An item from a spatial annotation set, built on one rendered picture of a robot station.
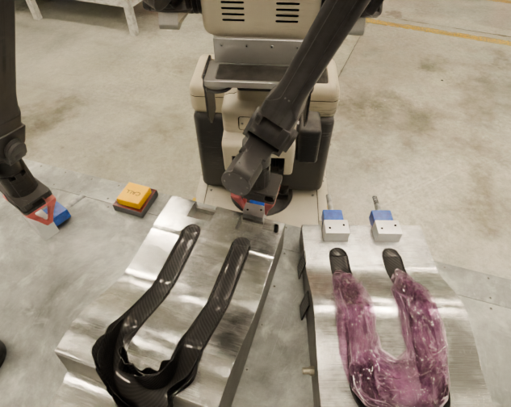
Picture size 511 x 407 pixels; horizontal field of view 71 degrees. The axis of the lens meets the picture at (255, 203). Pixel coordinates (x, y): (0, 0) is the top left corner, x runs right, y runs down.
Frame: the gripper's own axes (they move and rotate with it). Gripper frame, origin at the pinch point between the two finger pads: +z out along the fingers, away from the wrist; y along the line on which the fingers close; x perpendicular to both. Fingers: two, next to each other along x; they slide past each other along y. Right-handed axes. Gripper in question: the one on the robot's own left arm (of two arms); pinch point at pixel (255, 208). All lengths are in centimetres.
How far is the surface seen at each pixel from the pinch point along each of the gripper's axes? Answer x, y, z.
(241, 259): -16.3, 1.8, -3.7
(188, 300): -27.4, -4.6, -4.3
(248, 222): -6.2, 0.1, -2.3
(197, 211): -5.8, -11.9, -1.6
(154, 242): -17.5, -16.1, -3.8
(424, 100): 205, 72, 84
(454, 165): 136, 88, 84
